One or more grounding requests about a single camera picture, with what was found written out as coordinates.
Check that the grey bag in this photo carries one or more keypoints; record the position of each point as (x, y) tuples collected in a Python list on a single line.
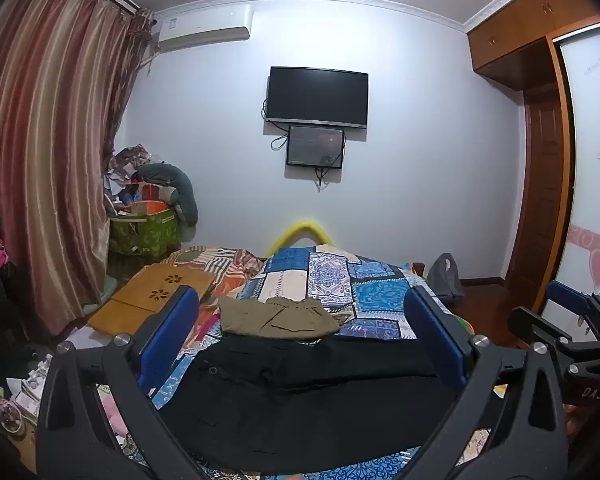
[(445, 280)]

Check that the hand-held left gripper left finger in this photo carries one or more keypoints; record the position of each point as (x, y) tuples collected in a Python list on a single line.
[(172, 332)]

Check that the wooden laptop table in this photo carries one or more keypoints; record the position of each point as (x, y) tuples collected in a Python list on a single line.
[(145, 292)]

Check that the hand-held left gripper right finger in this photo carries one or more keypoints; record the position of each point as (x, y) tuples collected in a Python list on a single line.
[(437, 335)]

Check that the grey body pillow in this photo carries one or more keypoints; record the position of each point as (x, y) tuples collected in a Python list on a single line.
[(180, 187)]

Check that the floor clutter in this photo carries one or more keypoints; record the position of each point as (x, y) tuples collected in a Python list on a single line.
[(15, 400)]

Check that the black wall television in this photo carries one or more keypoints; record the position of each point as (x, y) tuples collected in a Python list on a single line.
[(317, 96)]

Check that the blue patchwork blanket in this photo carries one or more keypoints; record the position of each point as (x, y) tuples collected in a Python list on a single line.
[(330, 280)]

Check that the black pants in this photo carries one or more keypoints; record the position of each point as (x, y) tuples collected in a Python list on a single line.
[(305, 400)]

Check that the yellow foam bumper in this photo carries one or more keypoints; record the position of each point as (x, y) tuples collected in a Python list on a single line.
[(300, 225)]

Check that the khaki pants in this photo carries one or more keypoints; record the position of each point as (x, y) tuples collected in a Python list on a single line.
[(275, 317)]

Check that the small black monitor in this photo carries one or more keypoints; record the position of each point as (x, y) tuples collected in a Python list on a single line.
[(314, 146)]

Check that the white air conditioner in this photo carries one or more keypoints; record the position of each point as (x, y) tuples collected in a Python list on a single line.
[(205, 27)]

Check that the striped brown curtain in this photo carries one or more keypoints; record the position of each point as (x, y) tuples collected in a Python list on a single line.
[(45, 135)]

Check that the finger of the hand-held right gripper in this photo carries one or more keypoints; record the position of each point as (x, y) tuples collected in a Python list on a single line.
[(540, 327), (567, 299)]

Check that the white sliding door with hearts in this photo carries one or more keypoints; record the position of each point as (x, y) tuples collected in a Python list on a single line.
[(595, 185)]

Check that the wooden wardrobe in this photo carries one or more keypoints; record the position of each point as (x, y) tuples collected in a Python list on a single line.
[(525, 25)]

